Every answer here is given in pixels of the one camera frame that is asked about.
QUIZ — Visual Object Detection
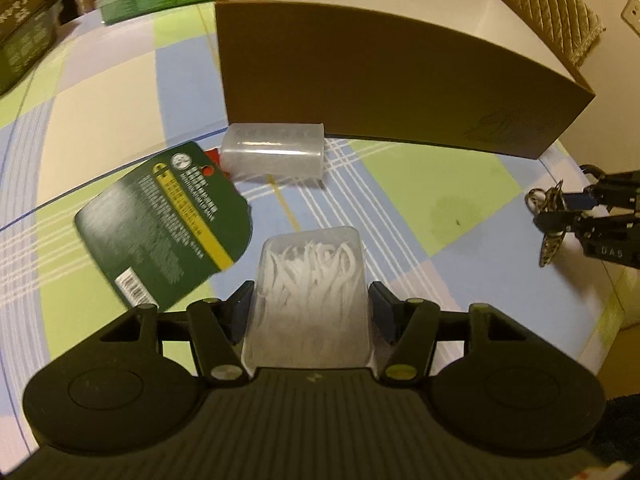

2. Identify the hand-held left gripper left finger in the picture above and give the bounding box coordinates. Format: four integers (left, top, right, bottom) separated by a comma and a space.
97, 280, 256, 387

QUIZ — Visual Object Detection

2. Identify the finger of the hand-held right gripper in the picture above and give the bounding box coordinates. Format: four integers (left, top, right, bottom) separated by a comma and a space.
565, 164, 640, 211
534, 207, 640, 242

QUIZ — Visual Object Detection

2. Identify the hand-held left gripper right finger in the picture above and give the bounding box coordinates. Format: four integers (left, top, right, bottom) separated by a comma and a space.
369, 281, 533, 387

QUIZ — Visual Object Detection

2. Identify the leopard print hair clip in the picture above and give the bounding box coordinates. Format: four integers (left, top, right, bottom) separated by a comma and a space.
525, 180, 571, 268

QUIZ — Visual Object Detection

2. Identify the clear box of floss picks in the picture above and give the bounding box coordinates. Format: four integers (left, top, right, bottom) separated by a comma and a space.
241, 226, 373, 376

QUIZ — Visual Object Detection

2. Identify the green card blister pack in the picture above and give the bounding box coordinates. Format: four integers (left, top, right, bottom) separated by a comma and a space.
74, 141, 253, 309

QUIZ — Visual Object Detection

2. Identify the red snack packet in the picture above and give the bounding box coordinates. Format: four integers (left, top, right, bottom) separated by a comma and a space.
204, 149, 232, 181

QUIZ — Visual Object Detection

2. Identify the clear plastic lid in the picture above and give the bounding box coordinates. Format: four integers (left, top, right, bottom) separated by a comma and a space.
220, 121, 326, 181

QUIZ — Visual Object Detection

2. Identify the brown cardboard storage box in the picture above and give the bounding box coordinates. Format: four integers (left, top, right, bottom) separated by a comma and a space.
215, 0, 597, 161

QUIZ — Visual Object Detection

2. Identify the plaid cloth covered desktop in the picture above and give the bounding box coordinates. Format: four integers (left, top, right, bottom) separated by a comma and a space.
0, 0, 626, 461

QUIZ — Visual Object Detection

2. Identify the quilted chair back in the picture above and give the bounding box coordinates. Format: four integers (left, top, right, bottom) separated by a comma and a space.
465, 0, 606, 68

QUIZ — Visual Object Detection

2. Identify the dark green noodle bowl pack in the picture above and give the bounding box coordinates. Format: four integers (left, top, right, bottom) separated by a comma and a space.
0, 0, 65, 96

